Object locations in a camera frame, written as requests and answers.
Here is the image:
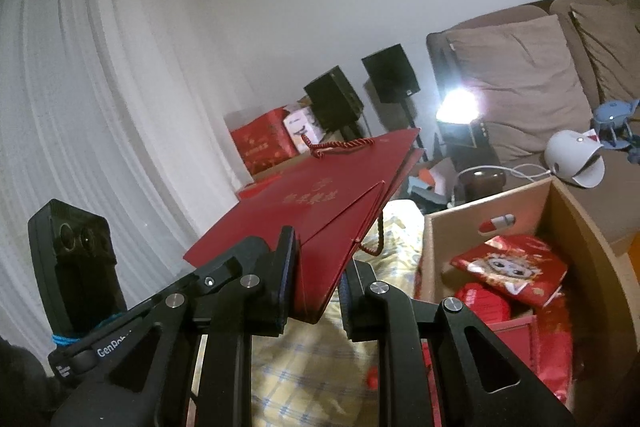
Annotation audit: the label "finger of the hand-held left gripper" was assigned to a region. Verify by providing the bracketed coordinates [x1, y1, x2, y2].
[191, 236, 276, 304]

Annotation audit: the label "red packets in box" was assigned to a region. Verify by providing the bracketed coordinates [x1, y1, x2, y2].
[452, 282, 512, 325]

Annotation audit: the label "small white pink box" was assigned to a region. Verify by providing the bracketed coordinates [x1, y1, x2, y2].
[285, 107, 326, 155]

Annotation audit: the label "blue strapped device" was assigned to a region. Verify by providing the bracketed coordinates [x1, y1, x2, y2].
[590, 99, 640, 165]

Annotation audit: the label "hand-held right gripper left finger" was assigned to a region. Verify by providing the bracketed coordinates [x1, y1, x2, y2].
[50, 226, 301, 427]

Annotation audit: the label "red gift box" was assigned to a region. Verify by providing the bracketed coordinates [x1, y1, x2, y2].
[230, 109, 299, 178]

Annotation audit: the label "yellow plaid tablecloth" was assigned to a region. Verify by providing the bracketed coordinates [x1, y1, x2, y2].
[190, 199, 431, 427]

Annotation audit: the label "dark red box lid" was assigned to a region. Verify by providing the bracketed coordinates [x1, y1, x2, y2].
[492, 314, 542, 373]

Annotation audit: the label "dark red paper gift bag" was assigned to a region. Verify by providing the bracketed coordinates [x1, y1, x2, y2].
[182, 128, 422, 325]

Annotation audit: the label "large beige sofa cushion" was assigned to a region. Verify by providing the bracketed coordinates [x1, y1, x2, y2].
[445, 14, 593, 162]

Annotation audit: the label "large brown cardboard box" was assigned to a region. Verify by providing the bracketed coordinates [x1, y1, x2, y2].
[414, 177, 640, 427]

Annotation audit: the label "black speaker on stand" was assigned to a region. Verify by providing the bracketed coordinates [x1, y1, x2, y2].
[361, 44, 420, 132]
[303, 66, 364, 140]

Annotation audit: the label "brown sofa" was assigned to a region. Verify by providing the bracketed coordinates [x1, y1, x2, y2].
[425, 0, 640, 238]

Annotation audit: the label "bright lamp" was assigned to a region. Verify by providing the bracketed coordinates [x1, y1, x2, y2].
[435, 89, 488, 148]

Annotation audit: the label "red cartoon print bag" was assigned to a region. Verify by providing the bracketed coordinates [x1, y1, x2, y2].
[450, 234, 571, 308]

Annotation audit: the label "white cable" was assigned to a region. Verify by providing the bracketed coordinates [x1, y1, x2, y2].
[457, 162, 551, 188]

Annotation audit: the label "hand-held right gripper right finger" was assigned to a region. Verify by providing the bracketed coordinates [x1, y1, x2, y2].
[339, 259, 576, 427]

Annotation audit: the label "white domed device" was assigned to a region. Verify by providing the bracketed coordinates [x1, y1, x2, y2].
[544, 131, 606, 188]

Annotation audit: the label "dark grey handheld device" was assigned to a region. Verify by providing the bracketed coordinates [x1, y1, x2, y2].
[407, 179, 446, 208]

